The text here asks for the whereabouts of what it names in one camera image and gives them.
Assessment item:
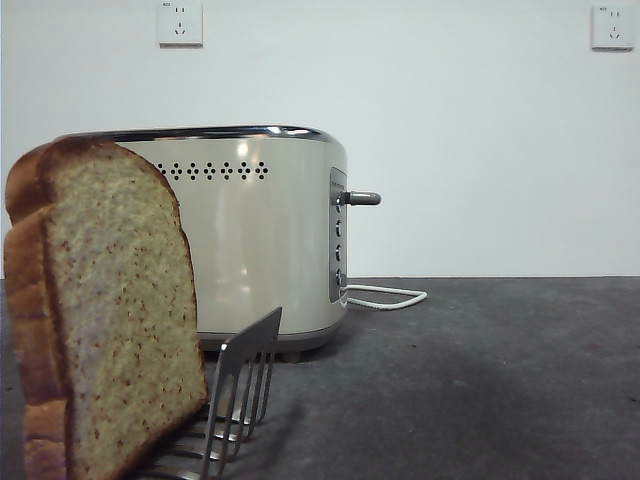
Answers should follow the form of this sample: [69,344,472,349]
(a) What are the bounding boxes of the white power cable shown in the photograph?
[344,283,429,312]

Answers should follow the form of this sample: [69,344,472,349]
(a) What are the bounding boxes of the stainless steel toast rack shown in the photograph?
[134,306,284,480]

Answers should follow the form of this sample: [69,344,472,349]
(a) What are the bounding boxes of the grey toaster lever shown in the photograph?
[344,190,383,208]

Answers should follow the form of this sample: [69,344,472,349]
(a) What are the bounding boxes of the brown-crusted bread slice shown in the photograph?
[3,135,210,480]

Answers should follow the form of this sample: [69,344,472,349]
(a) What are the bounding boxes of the cream toaster with chrome trim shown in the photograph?
[54,123,350,362]

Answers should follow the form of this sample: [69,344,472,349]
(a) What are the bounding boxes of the white wall socket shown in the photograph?
[158,0,205,49]
[591,4,630,52]

